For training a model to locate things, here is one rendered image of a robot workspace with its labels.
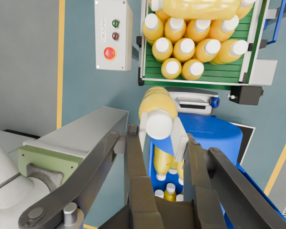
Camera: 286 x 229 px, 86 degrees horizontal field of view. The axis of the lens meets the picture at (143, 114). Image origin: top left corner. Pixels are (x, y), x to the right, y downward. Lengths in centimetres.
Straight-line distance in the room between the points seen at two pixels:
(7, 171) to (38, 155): 15
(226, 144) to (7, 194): 72
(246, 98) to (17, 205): 89
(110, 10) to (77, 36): 133
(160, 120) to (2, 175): 64
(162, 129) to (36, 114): 210
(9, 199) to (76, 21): 159
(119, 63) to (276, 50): 158
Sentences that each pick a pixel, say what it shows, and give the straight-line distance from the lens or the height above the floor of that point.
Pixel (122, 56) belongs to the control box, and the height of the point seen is 110.
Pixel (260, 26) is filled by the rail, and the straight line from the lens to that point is 73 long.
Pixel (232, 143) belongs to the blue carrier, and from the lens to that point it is 46.
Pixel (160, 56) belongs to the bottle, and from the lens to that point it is 54.
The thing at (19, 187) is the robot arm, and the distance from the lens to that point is 77.
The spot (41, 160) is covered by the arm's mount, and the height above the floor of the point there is 105.
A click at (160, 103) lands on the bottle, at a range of 24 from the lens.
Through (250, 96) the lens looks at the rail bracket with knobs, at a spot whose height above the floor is 100.
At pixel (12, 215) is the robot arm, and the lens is 74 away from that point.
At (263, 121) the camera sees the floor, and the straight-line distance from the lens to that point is 194.
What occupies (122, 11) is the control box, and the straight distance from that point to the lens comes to 55.
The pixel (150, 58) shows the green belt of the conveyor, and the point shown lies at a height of 90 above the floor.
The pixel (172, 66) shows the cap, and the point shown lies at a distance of 50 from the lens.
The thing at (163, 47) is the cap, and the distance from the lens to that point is 50.
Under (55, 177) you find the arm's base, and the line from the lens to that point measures 84.
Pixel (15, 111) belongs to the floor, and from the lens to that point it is 245.
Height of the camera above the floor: 160
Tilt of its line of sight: 74 degrees down
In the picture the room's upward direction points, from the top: 151 degrees counter-clockwise
